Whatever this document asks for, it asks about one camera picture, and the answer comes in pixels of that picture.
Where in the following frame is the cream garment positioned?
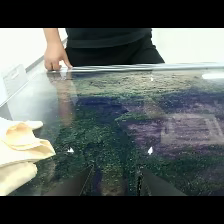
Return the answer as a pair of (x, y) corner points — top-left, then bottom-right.
(0, 116), (57, 197)

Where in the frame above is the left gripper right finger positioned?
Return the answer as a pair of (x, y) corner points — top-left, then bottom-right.
(136, 167), (188, 197)

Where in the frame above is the person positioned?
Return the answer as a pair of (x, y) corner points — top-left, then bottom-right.
(42, 27), (166, 72)

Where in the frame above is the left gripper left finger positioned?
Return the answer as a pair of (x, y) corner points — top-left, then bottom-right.
(44, 163), (96, 197)

